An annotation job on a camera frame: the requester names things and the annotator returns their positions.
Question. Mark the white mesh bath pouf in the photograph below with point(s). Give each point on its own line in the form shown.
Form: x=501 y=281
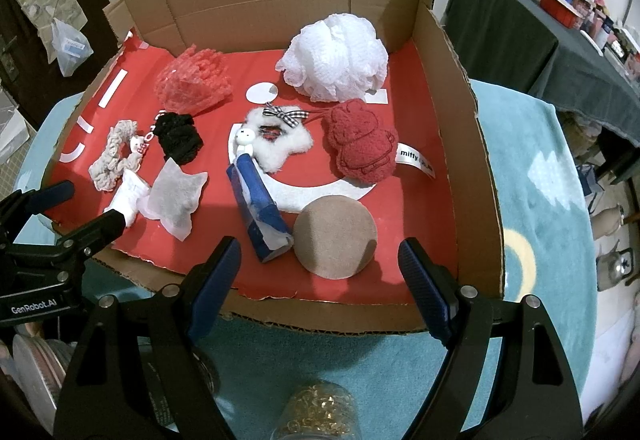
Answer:
x=332 y=57

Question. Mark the black scrunchie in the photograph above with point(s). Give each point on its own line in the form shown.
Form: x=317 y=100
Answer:
x=177 y=140

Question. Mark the blue tissue pack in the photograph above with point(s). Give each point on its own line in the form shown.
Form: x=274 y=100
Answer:
x=257 y=210

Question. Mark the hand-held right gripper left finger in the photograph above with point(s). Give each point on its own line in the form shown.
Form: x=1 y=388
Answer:
x=215 y=285

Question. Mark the white paper sheet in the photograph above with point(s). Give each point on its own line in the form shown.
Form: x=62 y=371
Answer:
x=10 y=120

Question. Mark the white nonwoven sachet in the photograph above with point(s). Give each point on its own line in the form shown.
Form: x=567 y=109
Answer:
x=175 y=195

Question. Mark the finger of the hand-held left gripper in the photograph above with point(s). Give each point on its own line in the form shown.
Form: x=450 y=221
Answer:
x=100 y=227
x=52 y=194

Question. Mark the red plastic bin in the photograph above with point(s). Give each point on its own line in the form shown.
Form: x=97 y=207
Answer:
x=562 y=10

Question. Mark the red mesh bath pouf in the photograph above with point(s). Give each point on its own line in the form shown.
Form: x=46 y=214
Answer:
x=192 y=80

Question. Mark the grey covered table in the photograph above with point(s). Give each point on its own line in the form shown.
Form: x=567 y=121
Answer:
x=515 y=50

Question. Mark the beige round powder puff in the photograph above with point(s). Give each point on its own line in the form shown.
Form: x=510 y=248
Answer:
x=335 y=237

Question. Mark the white star plush with bunny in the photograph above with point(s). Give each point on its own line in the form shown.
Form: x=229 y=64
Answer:
x=280 y=145

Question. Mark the cream knit scrunchie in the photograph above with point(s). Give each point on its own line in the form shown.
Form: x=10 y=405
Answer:
x=112 y=160

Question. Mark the red plush toy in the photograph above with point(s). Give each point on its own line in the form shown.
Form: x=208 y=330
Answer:
x=360 y=140

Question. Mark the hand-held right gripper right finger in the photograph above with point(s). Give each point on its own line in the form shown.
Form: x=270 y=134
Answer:
x=430 y=290

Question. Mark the clear plastic bag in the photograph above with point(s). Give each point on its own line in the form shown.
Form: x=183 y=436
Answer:
x=72 y=50

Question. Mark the glass jar of gold beads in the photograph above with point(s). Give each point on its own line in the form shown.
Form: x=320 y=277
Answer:
x=317 y=412

